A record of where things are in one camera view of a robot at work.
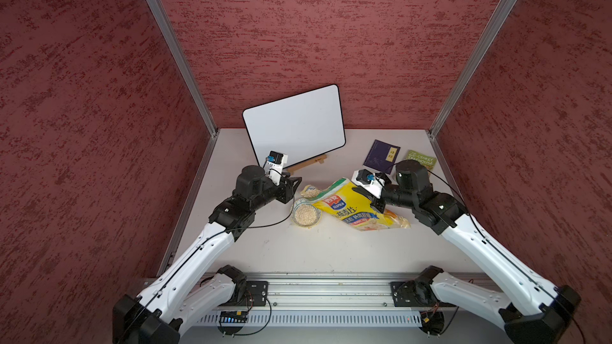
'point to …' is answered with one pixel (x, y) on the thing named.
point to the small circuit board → (233, 316)
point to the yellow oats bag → (352, 208)
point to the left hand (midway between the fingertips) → (293, 181)
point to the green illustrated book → (427, 161)
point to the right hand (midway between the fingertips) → (355, 189)
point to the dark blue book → (382, 156)
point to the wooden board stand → (298, 167)
